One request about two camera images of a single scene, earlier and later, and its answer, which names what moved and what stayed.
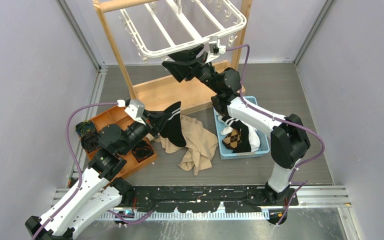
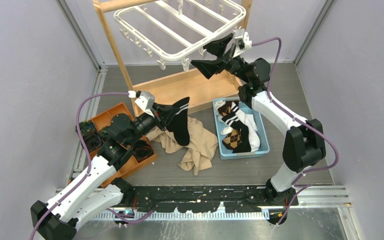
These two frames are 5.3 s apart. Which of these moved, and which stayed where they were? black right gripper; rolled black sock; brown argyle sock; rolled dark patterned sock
Moved: black right gripper
Stayed: rolled black sock; brown argyle sock; rolled dark patterned sock
